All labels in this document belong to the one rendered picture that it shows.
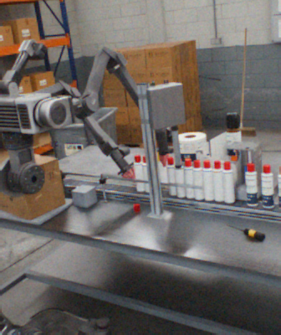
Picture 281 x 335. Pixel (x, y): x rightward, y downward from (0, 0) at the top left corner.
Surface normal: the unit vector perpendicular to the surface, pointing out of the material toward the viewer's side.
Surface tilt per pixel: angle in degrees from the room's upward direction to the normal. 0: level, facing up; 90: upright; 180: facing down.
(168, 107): 90
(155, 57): 90
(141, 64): 90
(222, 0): 90
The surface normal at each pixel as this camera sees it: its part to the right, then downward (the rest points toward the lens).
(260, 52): -0.57, 0.29
